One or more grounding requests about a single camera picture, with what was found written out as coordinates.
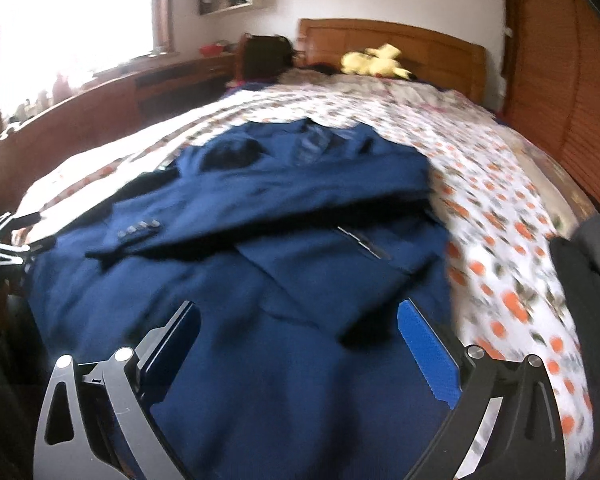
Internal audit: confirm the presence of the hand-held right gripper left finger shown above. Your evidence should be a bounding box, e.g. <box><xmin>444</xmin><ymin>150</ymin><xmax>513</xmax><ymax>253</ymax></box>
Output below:
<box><xmin>34</xmin><ymin>300</ymin><xmax>202</xmax><ymax>480</ymax></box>

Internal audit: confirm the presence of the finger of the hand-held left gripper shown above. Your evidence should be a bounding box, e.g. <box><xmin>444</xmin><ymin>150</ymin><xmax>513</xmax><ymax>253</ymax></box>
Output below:
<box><xmin>0</xmin><ymin>211</ymin><xmax>43</xmax><ymax>243</ymax></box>
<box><xmin>0</xmin><ymin>241</ymin><xmax>48</xmax><ymax>270</ymax></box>

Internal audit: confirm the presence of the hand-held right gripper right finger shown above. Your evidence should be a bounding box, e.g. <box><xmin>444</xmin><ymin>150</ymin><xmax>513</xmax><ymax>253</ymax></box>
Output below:
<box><xmin>395</xmin><ymin>297</ymin><xmax>567</xmax><ymax>480</ymax></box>

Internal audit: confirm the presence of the navy blue blazer jacket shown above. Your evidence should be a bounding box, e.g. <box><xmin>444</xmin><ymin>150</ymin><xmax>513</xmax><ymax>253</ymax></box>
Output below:
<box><xmin>22</xmin><ymin>117</ymin><xmax>465</xmax><ymax>480</ymax></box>

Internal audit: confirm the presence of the row of bottles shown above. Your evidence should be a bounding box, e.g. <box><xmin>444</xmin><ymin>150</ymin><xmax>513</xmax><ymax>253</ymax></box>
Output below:
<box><xmin>2</xmin><ymin>72</ymin><xmax>75</xmax><ymax>125</ymax></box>

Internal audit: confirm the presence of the orange floral bed sheet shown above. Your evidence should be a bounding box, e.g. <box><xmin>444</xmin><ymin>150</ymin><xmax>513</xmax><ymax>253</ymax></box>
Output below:
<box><xmin>10</xmin><ymin>80</ymin><xmax>597</xmax><ymax>480</ymax></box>

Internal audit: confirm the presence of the black folded garment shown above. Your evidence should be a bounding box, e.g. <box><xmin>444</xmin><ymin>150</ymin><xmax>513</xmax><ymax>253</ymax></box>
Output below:
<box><xmin>549</xmin><ymin>235</ymin><xmax>600</xmax><ymax>480</ymax></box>

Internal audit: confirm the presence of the long wooden desk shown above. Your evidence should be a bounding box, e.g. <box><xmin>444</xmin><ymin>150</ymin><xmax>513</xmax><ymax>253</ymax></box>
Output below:
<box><xmin>0</xmin><ymin>52</ymin><xmax>242</xmax><ymax>193</ymax></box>

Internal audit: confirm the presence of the wood framed window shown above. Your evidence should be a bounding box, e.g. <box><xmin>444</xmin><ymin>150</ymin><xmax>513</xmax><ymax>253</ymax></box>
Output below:
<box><xmin>0</xmin><ymin>0</ymin><xmax>175</xmax><ymax>113</ymax></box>

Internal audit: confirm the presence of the beige pink floral quilt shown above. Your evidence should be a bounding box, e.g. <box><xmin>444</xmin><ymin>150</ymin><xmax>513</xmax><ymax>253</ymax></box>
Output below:
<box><xmin>279</xmin><ymin>67</ymin><xmax>597</xmax><ymax>235</ymax></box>

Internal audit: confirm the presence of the yellow plush toy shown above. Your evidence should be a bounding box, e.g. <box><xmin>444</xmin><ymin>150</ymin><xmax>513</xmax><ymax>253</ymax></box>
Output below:
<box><xmin>340</xmin><ymin>43</ymin><xmax>414</xmax><ymax>81</ymax></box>

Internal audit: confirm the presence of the wooden slatted wardrobe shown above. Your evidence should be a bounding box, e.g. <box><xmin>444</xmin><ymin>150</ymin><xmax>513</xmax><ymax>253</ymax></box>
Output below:
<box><xmin>500</xmin><ymin>0</ymin><xmax>600</xmax><ymax>223</ymax></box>

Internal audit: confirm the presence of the wooden bed headboard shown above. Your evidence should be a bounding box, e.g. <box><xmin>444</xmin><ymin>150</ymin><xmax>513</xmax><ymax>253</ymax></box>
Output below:
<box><xmin>298</xmin><ymin>18</ymin><xmax>489</xmax><ymax>107</ymax></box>

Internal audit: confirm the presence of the black backpack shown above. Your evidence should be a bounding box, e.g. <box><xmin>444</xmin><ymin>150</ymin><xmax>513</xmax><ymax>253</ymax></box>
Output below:
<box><xmin>237</xmin><ymin>33</ymin><xmax>297</xmax><ymax>84</ymax></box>

